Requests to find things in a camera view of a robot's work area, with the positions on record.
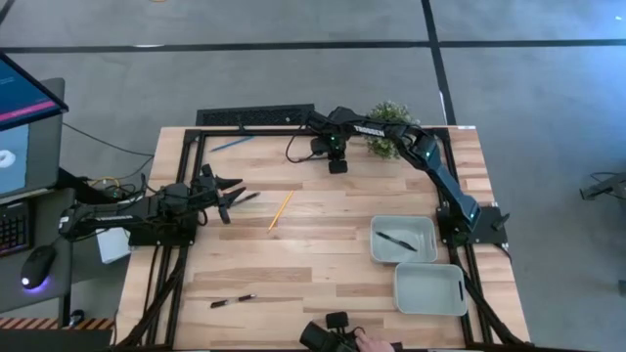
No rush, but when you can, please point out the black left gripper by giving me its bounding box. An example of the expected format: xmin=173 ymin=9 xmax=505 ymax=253
xmin=192 ymin=162 xmax=248 ymax=226

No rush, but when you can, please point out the black pen with clear barrel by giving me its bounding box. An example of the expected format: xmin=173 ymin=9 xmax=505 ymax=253
xmin=374 ymin=230 xmax=420 ymax=253
xmin=209 ymin=292 xmax=258 ymax=310
xmin=229 ymin=192 xmax=262 ymax=208

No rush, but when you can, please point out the blue pencil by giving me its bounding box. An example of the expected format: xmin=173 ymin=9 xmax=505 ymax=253
xmin=208 ymin=135 xmax=256 ymax=154

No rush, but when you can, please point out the yellow pencil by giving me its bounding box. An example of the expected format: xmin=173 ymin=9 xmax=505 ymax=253
xmin=266 ymin=189 xmax=295 ymax=234

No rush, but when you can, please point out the potted green plant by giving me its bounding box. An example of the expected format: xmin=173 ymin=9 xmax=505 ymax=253
xmin=364 ymin=100 xmax=422 ymax=161

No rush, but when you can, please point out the black perforated metal panel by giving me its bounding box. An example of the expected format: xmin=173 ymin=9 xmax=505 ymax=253
xmin=195 ymin=103 xmax=317 ymax=128

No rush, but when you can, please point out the light grey plastic bin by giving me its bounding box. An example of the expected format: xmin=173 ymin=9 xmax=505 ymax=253
xmin=369 ymin=214 xmax=439 ymax=265
xmin=393 ymin=261 xmax=470 ymax=318

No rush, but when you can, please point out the white box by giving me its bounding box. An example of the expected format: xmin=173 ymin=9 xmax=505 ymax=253
xmin=95 ymin=226 xmax=134 ymax=266

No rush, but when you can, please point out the person's hand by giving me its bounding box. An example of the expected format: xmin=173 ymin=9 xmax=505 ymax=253
xmin=352 ymin=328 xmax=396 ymax=352

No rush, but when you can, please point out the grey desk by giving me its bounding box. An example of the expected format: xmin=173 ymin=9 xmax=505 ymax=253
xmin=0 ymin=188 xmax=75 ymax=315

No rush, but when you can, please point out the black computer mouse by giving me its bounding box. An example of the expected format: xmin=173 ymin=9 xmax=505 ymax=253
xmin=20 ymin=242 xmax=59 ymax=292

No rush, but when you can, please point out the grey framed computer monitor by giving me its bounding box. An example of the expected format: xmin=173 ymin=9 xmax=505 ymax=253
xmin=0 ymin=76 xmax=67 ymax=200

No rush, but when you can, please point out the black keyboard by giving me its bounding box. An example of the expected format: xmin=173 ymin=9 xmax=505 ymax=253
xmin=0 ymin=198 xmax=36 ymax=259

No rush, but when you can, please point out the dark blue screen monitor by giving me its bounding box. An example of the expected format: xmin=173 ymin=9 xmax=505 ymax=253
xmin=0 ymin=51 xmax=70 ymax=133

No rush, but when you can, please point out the dark grey cabinet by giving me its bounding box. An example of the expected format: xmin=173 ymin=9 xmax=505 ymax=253
xmin=0 ymin=329 xmax=114 ymax=352

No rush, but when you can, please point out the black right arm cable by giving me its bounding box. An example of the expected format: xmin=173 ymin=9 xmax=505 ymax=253
xmin=285 ymin=127 xmax=324 ymax=165

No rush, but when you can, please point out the black aluminium table frame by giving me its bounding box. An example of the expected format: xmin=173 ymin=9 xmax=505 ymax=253
xmin=114 ymin=125 xmax=532 ymax=352

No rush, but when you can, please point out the black cable bundle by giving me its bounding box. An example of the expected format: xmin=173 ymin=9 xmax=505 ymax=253
xmin=85 ymin=170 xmax=162 ymax=206

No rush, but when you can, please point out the yellow cable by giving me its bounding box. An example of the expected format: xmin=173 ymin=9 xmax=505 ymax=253
xmin=87 ymin=174 xmax=122 ymax=190

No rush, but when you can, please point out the black floor cable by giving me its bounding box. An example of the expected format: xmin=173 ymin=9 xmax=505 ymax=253
xmin=61 ymin=120 xmax=157 ymax=158

